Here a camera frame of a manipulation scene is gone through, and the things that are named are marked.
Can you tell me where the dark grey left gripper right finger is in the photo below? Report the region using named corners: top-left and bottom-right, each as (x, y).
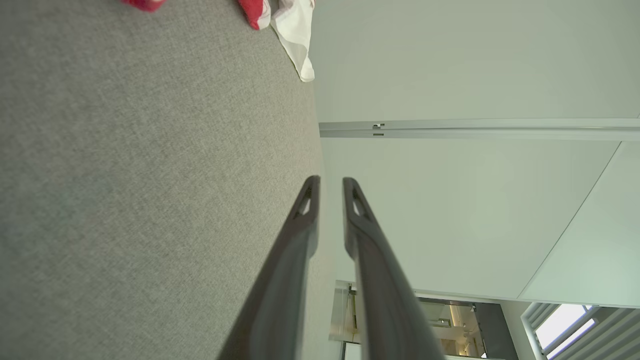
top-left (342, 177), bottom-right (446, 360)

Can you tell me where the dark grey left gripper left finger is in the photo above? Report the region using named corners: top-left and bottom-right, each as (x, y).
top-left (217, 175), bottom-right (321, 360)

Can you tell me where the red white basketball jersey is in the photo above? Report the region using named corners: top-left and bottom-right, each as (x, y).
top-left (121, 0), bottom-right (273, 31)

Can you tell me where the glass door doorway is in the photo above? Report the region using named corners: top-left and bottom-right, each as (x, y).
top-left (329, 280), bottom-right (521, 360)

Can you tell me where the ceiling light panel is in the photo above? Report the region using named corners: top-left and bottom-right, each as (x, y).
top-left (520, 301), bottom-right (640, 360)

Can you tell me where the white garment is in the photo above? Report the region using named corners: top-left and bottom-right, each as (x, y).
top-left (270, 0), bottom-right (317, 83)

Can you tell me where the aluminium partition post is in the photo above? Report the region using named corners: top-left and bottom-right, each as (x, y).
top-left (318, 117), bottom-right (640, 142)

